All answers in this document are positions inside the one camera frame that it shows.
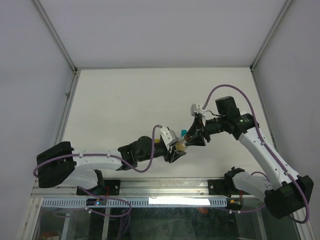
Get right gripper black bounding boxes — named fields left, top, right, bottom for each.
left=184, top=116, right=227, bottom=147

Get clear bottle yellow capsules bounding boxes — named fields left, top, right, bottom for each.
left=175, top=139, right=188, bottom=152

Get weekly pill organizer box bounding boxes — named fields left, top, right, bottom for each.
left=154, top=129, right=188, bottom=144

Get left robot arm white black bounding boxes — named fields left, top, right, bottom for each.
left=33, top=136, right=187, bottom=195

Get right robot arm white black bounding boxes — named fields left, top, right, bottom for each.
left=184, top=96, right=314, bottom=219

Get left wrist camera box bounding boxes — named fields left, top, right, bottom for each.
left=160, top=125, right=178, bottom=152

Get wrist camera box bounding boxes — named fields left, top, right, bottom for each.
left=160, top=125, right=178, bottom=152
left=190, top=104, right=206, bottom=126

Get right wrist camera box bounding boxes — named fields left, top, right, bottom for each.
left=190, top=104, right=206, bottom=126

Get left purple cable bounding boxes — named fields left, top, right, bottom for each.
left=33, top=124, right=165, bottom=177

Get grey slotted cable duct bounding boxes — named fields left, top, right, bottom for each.
left=42, top=197, right=227, bottom=209

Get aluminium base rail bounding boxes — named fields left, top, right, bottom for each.
left=31, top=176, right=271, bottom=201

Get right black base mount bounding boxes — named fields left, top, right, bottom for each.
left=207, top=167, right=245, bottom=198

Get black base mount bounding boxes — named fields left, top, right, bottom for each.
left=83, top=169, right=121, bottom=197
left=207, top=167, right=245, bottom=198

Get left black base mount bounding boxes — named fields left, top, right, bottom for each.
left=83, top=169, right=121, bottom=197

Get right aluminium frame post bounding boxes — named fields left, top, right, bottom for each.
left=250, top=0, right=295, bottom=71

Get aluminium frame post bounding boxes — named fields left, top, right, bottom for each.
left=250, top=0, right=295, bottom=71
left=32, top=0, right=77, bottom=72

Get left aluminium frame post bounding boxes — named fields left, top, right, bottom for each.
left=32, top=0, right=77, bottom=72

